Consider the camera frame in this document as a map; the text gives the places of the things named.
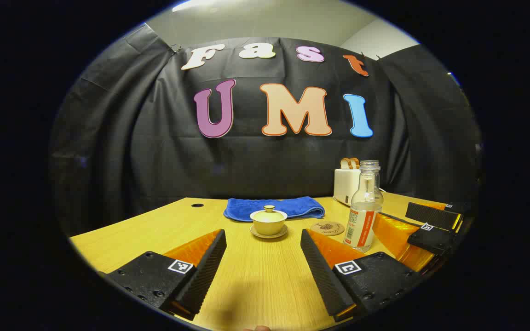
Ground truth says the round brown coaster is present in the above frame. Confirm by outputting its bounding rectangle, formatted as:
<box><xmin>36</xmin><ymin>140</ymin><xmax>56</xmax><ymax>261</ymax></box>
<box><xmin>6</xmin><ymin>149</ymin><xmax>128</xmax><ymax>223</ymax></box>
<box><xmin>310</xmin><ymin>221</ymin><xmax>345</xmax><ymax>236</ymax></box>

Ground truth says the cream saucer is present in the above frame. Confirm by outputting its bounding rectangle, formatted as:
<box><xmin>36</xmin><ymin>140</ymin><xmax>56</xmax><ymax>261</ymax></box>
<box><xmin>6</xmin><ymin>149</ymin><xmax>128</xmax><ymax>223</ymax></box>
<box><xmin>249</xmin><ymin>224</ymin><xmax>289</xmax><ymax>240</ymax></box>

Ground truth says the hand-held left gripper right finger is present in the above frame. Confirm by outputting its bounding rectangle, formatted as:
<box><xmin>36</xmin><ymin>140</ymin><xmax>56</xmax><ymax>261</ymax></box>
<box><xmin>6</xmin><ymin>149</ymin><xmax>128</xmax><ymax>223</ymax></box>
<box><xmin>300</xmin><ymin>228</ymin><xmax>424</xmax><ymax>322</ymax></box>

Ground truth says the black backdrop cloth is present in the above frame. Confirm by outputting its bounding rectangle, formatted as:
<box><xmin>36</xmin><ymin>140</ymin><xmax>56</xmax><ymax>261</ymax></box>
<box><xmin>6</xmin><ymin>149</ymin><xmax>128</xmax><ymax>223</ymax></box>
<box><xmin>49</xmin><ymin>23</ymin><xmax>484</xmax><ymax>237</ymax></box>

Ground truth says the blue folded towel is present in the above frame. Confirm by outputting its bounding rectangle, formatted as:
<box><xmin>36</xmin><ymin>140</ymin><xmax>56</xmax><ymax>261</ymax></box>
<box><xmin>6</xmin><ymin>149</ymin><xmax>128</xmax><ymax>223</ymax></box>
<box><xmin>223</xmin><ymin>196</ymin><xmax>325</xmax><ymax>223</ymax></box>

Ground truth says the white toaster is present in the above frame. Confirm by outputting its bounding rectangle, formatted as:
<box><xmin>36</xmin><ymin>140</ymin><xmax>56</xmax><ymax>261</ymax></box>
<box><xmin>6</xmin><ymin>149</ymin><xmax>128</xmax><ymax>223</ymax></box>
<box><xmin>333</xmin><ymin>168</ymin><xmax>363</xmax><ymax>206</ymax></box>

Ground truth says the cream teacup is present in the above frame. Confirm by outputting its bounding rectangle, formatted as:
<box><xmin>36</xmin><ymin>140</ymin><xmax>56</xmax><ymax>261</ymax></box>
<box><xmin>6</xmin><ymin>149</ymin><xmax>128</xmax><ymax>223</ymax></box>
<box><xmin>250</xmin><ymin>216</ymin><xmax>288</xmax><ymax>236</ymax></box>

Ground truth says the clear water bottle red label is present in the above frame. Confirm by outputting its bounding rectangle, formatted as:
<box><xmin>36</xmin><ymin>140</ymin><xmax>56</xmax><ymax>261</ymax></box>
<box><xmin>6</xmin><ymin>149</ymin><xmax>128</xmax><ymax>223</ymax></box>
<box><xmin>343</xmin><ymin>160</ymin><xmax>384</xmax><ymax>253</ymax></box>

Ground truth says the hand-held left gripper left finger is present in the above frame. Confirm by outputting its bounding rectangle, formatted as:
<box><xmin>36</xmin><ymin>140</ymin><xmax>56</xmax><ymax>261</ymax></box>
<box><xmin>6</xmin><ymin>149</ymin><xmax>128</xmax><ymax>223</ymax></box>
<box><xmin>99</xmin><ymin>228</ymin><xmax>227</xmax><ymax>321</ymax></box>

